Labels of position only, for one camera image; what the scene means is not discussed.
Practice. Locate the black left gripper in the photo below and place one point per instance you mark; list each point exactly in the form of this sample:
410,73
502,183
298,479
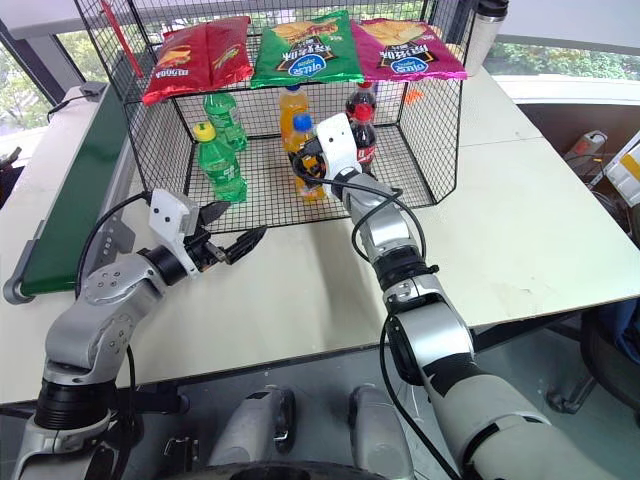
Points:
202,249

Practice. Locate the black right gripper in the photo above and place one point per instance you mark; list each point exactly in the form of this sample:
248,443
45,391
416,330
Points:
314,154

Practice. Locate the orange soda bottle blue cap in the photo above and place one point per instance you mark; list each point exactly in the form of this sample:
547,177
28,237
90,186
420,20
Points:
305,132

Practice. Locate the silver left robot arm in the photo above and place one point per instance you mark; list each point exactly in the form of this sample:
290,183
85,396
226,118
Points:
100,310

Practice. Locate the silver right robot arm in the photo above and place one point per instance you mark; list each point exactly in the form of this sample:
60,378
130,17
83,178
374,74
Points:
430,325

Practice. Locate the green conveyor belt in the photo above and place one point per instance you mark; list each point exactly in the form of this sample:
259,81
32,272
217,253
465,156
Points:
80,190

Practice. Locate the black object beside conveyor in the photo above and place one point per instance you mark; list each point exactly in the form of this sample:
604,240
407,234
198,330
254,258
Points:
10,175

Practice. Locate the green soda bottle yellow cap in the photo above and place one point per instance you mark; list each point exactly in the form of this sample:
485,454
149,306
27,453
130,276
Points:
220,170

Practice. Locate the cola bottle red cap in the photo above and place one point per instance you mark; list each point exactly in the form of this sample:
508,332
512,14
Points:
360,97
365,142

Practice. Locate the green chips bag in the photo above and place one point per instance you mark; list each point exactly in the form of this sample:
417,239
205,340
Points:
305,50

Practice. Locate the small orange object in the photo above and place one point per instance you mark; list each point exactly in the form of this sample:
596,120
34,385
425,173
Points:
413,96

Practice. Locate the red chips bag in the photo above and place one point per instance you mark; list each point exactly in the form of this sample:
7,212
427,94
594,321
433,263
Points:
200,60

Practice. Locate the magenta chips bag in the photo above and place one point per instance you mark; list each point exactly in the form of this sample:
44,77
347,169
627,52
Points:
405,50

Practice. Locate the grey rounded robot leg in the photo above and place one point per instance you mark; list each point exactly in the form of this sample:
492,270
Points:
250,425
380,430

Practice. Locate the red plastic strip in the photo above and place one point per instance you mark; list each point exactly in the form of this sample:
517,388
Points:
122,40

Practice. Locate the steel thermos tumbler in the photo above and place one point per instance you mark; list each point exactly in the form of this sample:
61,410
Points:
482,40

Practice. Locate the grey orange power tool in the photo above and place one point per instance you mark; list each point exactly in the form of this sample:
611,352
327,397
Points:
590,145

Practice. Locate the yellow white cardboard box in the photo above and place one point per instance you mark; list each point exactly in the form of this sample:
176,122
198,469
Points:
624,172

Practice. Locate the black office chair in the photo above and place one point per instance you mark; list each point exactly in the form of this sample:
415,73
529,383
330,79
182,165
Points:
610,350

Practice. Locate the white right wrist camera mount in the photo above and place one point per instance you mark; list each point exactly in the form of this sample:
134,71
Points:
337,145

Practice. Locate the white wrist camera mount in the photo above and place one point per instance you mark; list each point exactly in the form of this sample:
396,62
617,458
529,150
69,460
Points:
337,145
167,212

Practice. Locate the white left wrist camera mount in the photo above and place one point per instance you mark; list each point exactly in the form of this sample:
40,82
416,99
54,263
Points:
167,212

